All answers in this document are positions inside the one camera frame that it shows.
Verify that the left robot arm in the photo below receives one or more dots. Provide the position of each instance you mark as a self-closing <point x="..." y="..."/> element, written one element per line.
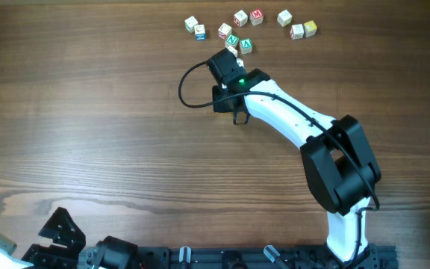
<point x="108" y="253"/>

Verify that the red-sided block centre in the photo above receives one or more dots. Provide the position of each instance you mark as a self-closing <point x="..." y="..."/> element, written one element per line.
<point x="224" y="31"/>

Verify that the red M block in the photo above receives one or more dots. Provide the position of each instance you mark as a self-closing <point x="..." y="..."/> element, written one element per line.
<point x="256" y="16"/>

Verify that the green V block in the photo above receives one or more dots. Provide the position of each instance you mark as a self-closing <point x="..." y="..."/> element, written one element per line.
<point x="246" y="46"/>

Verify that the red-edged white block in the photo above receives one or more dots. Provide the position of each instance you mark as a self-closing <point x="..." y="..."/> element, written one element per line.
<point x="240" y="18"/>

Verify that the green N block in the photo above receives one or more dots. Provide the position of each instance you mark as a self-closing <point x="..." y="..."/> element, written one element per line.
<point x="232" y="41"/>

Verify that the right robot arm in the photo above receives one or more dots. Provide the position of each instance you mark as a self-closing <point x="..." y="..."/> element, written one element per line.
<point x="340" y="167"/>

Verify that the yellow block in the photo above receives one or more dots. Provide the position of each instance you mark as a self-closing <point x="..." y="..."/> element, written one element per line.
<point x="310" y="28"/>

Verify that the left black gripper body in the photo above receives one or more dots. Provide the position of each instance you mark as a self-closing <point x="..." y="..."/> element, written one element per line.
<point x="42" y="258"/>

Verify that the blue-sided block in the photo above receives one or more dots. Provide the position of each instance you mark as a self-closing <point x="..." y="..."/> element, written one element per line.
<point x="200" y="33"/>

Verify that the plain white block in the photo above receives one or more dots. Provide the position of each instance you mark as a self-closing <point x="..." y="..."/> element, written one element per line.
<point x="284" y="18"/>

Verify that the red-sided white block right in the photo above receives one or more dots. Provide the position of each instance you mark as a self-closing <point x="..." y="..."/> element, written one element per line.
<point x="297" y="31"/>

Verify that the green-edged block far left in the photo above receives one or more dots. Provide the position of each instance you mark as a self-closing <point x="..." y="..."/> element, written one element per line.
<point x="190" y="23"/>

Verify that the green-edged white block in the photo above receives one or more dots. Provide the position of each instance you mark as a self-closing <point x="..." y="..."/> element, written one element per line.
<point x="233" y="51"/>

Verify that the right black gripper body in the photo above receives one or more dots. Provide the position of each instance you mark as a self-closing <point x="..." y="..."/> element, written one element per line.
<point x="220" y="104"/>

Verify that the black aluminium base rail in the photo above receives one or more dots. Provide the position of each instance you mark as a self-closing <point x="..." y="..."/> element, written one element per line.
<point x="305" y="256"/>

